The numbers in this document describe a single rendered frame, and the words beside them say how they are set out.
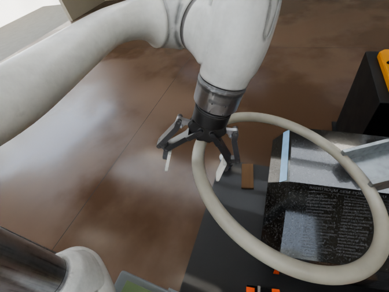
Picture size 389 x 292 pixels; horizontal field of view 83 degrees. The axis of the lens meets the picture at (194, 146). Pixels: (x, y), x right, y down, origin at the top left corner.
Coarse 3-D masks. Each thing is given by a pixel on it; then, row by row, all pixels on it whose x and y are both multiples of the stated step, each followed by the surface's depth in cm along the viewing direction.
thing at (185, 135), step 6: (186, 132) 49; (198, 132) 46; (174, 138) 51; (180, 138) 49; (186, 138) 48; (192, 138) 48; (168, 144) 51; (174, 144) 50; (180, 144) 50; (168, 150) 51
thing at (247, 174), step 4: (244, 164) 199; (248, 164) 198; (252, 164) 197; (244, 168) 196; (248, 168) 195; (252, 168) 194; (244, 172) 193; (248, 172) 192; (252, 172) 192; (244, 176) 190; (248, 176) 190; (252, 176) 189; (244, 180) 188; (248, 180) 187; (252, 180) 186; (244, 184) 185; (248, 184) 184; (252, 184) 184; (248, 188) 183; (252, 188) 182
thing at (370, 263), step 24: (240, 120) 68; (264, 120) 71; (288, 120) 71; (192, 168) 50; (216, 216) 42; (384, 216) 50; (240, 240) 39; (384, 240) 45; (288, 264) 37; (312, 264) 39; (360, 264) 40
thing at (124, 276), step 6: (120, 276) 82; (126, 276) 82; (132, 276) 81; (120, 282) 81; (132, 282) 80; (138, 282) 80; (144, 282) 79; (150, 282) 80; (120, 288) 80; (150, 288) 78; (156, 288) 78; (162, 288) 78; (168, 288) 146
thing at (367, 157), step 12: (372, 144) 63; (384, 144) 64; (348, 156) 65; (360, 156) 66; (372, 156) 66; (384, 156) 65; (360, 168) 64; (372, 168) 63; (384, 168) 62; (372, 180) 56; (384, 180) 56
